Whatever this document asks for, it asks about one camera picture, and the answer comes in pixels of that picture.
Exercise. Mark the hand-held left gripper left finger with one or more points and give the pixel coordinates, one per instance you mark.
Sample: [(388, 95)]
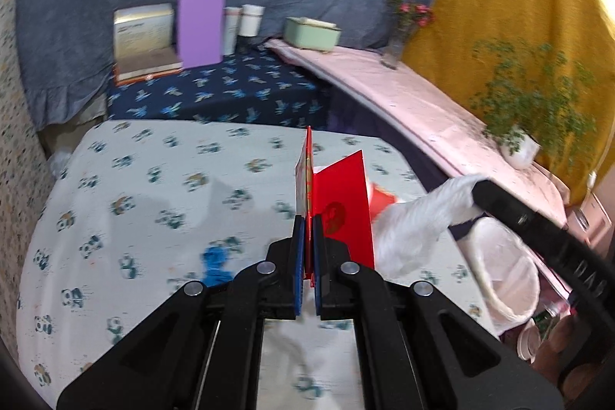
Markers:
[(299, 266)]

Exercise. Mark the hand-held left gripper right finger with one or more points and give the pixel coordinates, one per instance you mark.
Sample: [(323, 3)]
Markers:
[(318, 266)]

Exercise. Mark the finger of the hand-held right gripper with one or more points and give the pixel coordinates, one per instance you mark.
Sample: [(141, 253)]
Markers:
[(509, 210)]

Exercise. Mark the red card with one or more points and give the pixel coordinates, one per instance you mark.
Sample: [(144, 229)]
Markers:
[(346, 208)]

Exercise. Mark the white bin with plastic liner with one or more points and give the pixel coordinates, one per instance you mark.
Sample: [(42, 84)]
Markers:
[(509, 275)]

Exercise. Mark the red paper cup with lid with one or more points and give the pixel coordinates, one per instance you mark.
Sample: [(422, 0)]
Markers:
[(382, 201)]

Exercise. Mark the white tissue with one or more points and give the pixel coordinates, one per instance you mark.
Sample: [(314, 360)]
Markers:
[(413, 227)]

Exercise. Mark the green plant in white pot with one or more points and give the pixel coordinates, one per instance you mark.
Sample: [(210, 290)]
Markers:
[(521, 150)]

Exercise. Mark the blue wrapper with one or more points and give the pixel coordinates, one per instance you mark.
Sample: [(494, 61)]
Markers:
[(218, 266)]

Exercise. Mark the white dish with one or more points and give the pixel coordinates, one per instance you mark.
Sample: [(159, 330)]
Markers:
[(528, 340)]

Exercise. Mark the pink cloth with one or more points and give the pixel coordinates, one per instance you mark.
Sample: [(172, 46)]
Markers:
[(408, 93)]

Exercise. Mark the panda print tablecloth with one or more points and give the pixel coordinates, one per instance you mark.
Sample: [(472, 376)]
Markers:
[(144, 222)]

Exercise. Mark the navy printed cloth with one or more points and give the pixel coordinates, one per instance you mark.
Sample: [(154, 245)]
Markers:
[(216, 88)]

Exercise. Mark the glass vase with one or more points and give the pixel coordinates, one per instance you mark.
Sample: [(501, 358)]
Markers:
[(393, 49)]

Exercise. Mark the pink flower bunch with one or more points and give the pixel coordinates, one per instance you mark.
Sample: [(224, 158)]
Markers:
[(408, 9)]

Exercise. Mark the green tissue box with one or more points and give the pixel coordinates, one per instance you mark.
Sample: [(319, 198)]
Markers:
[(310, 35)]

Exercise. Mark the tall white bottle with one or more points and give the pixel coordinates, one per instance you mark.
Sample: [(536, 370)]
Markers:
[(231, 30)]

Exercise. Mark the white jar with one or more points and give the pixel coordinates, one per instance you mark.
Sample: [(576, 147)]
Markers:
[(251, 20)]

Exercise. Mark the purple box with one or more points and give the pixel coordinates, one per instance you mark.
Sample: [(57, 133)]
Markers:
[(201, 30)]

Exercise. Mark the cream gift box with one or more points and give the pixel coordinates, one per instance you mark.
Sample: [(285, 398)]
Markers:
[(141, 38)]

